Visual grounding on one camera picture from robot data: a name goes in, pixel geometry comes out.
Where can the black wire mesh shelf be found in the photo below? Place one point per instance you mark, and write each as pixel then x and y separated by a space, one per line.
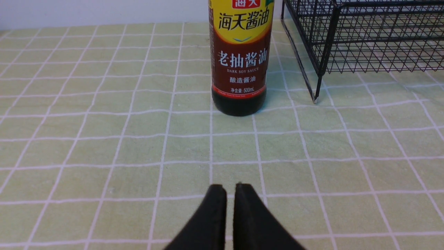
pixel 366 35

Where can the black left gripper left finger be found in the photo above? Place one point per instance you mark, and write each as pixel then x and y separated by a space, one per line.
pixel 205 230

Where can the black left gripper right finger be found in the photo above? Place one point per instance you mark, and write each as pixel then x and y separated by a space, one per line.
pixel 254 226

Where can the dark soy sauce bottle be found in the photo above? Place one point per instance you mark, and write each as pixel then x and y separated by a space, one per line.
pixel 240 40

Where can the green checkered tablecloth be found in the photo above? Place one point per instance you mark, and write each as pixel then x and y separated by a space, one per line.
pixel 109 140

